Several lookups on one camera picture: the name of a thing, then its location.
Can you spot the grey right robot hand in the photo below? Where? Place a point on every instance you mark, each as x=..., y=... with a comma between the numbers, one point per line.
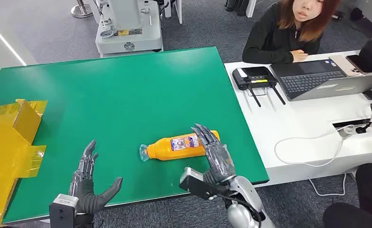
x=218, y=160

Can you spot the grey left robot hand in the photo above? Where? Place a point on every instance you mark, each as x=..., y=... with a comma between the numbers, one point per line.
x=85, y=185

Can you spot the orange plastic bottle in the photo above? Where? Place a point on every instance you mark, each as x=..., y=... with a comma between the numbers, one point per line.
x=163, y=149

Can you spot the white robot base machine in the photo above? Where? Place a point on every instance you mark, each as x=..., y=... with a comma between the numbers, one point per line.
x=132, y=34

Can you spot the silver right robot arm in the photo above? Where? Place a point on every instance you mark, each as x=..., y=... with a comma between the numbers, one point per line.
x=244, y=192

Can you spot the black remote controller with antennas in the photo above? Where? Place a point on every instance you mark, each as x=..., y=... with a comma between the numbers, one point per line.
x=252, y=80

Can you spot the yellow taped cardboard box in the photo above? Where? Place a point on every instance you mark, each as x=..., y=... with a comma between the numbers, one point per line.
x=1, y=148

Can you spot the grey open laptop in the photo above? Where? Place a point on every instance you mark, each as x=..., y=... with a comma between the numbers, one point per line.
x=311, y=80

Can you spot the seated person's hand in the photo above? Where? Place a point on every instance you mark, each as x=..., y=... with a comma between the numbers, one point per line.
x=299, y=56

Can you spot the seated person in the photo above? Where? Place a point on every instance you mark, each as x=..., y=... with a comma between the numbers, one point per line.
x=267, y=34

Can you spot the white furniture panel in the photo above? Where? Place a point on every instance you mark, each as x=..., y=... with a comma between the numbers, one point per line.
x=178, y=11

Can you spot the beige smartphone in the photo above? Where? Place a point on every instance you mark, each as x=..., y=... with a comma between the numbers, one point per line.
x=341, y=64

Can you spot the person in black trousers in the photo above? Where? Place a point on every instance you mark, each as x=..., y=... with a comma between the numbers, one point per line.
x=371, y=195

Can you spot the dark screen smartphone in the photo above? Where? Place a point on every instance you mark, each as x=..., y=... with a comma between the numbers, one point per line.
x=354, y=63

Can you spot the metal stanchion base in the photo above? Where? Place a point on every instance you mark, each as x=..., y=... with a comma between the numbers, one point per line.
x=82, y=11

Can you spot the black floor device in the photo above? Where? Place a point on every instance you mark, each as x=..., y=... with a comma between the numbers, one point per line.
x=338, y=16

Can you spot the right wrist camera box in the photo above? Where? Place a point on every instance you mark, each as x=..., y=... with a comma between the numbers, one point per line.
x=195, y=185

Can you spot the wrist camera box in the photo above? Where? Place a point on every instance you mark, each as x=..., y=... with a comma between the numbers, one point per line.
x=61, y=210
x=195, y=185

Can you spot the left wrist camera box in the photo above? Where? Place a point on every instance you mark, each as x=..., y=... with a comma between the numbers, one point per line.
x=61, y=210

